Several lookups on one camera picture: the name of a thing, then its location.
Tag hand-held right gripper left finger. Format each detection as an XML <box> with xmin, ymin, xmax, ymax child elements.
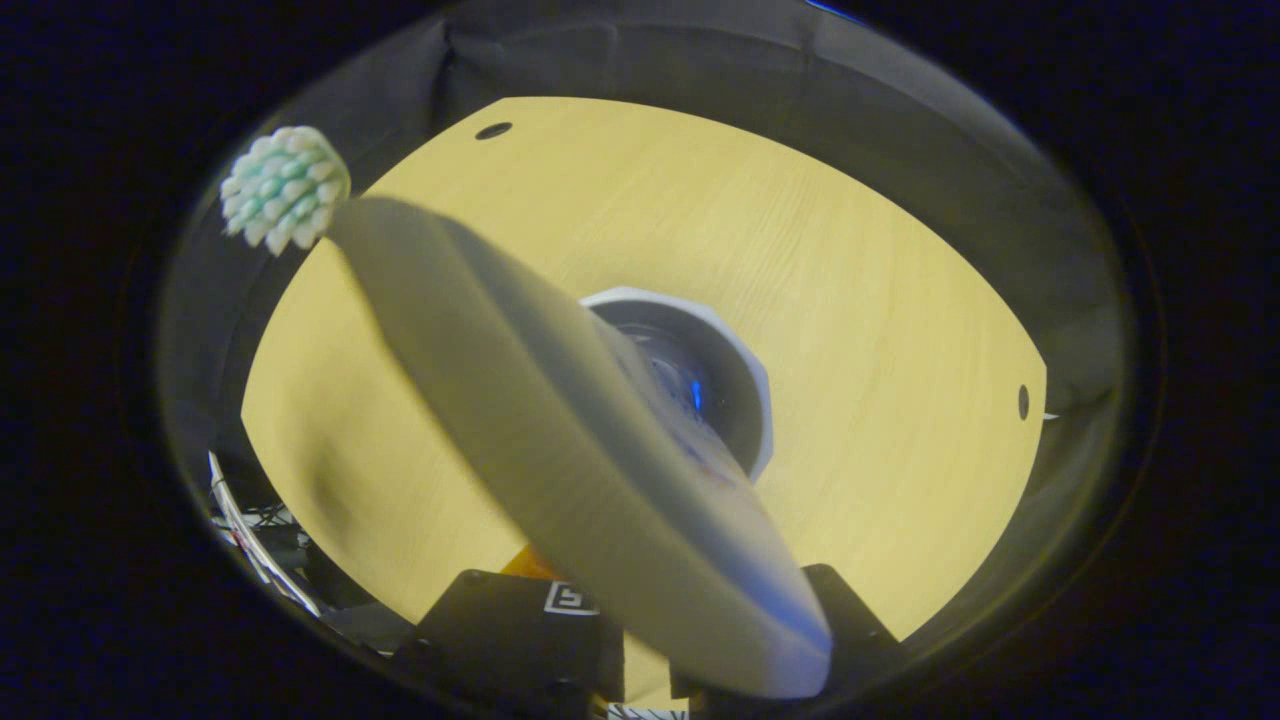
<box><xmin>395</xmin><ymin>545</ymin><xmax>626</xmax><ymax>716</ymax></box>

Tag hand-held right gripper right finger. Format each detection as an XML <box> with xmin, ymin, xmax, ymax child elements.
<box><xmin>800</xmin><ymin>563</ymin><xmax>906</xmax><ymax>701</ymax></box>

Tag white cup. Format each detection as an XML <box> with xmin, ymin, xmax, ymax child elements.
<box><xmin>578</xmin><ymin>286</ymin><xmax>776</xmax><ymax>483</ymax></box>

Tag wooden desktop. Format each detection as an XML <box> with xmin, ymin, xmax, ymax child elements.
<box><xmin>240</xmin><ymin>95</ymin><xmax>1049</xmax><ymax>711</ymax></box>

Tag white toothpaste tube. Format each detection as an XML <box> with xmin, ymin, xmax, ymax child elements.
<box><xmin>330</xmin><ymin>195</ymin><xmax>833</xmax><ymax>699</ymax></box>

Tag pale green toothbrush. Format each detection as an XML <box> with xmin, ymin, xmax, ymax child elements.
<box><xmin>220</xmin><ymin>125</ymin><xmax>353</xmax><ymax>257</ymax></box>

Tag tangled cables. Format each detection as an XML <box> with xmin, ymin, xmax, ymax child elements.
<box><xmin>208</xmin><ymin>452</ymin><xmax>326</xmax><ymax>619</ymax></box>

